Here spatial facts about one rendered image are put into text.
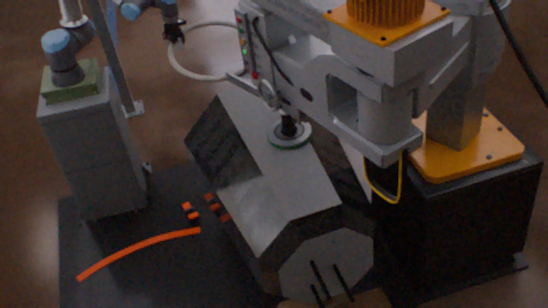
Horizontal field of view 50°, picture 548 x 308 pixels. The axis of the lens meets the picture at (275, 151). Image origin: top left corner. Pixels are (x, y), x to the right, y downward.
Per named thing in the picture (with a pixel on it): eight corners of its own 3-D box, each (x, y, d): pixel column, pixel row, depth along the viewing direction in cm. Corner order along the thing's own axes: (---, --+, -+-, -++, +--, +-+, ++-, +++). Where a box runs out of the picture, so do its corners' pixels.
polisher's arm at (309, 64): (422, 168, 224) (429, 56, 193) (377, 196, 215) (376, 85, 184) (305, 89, 273) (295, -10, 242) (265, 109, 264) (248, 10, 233)
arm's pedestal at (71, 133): (77, 230, 373) (25, 124, 318) (80, 179, 411) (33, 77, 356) (155, 211, 378) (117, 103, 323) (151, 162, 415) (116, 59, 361)
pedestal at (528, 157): (463, 187, 362) (475, 88, 315) (529, 267, 313) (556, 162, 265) (364, 218, 352) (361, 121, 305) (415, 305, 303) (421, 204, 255)
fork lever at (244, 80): (334, 108, 258) (332, 98, 256) (299, 127, 251) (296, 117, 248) (252, 68, 310) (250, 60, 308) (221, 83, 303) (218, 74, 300)
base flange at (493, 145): (470, 100, 307) (471, 92, 304) (527, 156, 270) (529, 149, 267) (383, 125, 300) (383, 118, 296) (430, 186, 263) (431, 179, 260)
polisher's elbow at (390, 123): (374, 107, 225) (373, 63, 213) (420, 122, 215) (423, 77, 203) (348, 134, 215) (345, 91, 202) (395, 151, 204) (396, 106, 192)
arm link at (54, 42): (44, 68, 325) (32, 40, 314) (62, 53, 338) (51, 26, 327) (67, 72, 321) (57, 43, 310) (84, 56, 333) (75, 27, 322)
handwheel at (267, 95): (296, 109, 251) (293, 79, 241) (277, 119, 247) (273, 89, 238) (276, 94, 261) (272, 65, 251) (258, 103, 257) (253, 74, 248)
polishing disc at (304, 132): (262, 126, 291) (262, 124, 290) (302, 115, 294) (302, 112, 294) (275, 151, 275) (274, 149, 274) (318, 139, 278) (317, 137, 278)
